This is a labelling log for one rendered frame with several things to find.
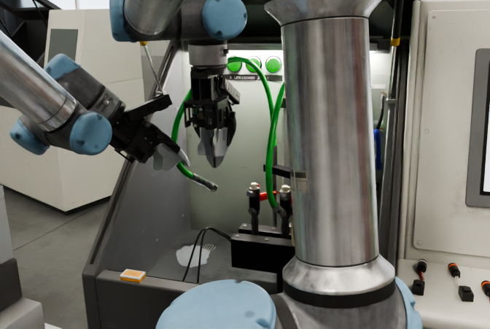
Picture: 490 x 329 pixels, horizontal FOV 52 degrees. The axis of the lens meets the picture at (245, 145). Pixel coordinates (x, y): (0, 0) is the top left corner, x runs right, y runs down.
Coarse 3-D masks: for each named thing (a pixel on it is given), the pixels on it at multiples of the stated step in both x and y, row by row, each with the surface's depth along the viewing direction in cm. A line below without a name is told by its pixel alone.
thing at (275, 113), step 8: (280, 88) 113; (280, 96) 111; (280, 104) 110; (272, 120) 108; (272, 128) 107; (272, 136) 106; (272, 144) 106; (272, 152) 106; (272, 160) 106; (272, 192) 108; (272, 200) 109; (272, 208) 112; (280, 208) 115; (280, 216) 119
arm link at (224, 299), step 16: (192, 288) 52; (208, 288) 51; (224, 288) 51; (240, 288) 50; (256, 288) 50; (176, 304) 49; (192, 304) 49; (208, 304) 48; (224, 304) 48; (240, 304) 48; (256, 304) 47; (272, 304) 47; (160, 320) 48; (176, 320) 47; (192, 320) 46; (208, 320) 46; (224, 320) 46; (240, 320) 45; (256, 320) 45; (272, 320) 46; (288, 320) 48
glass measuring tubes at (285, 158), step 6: (282, 102) 142; (282, 108) 145; (282, 114) 146; (282, 120) 146; (282, 126) 147; (282, 132) 147; (282, 138) 148; (282, 144) 148; (288, 144) 146; (282, 150) 149; (288, 150) 146; (282, 156) 149; (288, 156) 147; (282, 162) 150; (288, 162) 147; (282, 180) 151; (288, 180) 149
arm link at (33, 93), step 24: (0, 48) 72; (0, 72) 73; (24, 72) 76; (24, 96) 77; (48, 96) 79; (72, 96) 85; (48, 120) 81; (72, 120) 83; (96, 120) 85; (72, 144) 84; (96, 144) 85
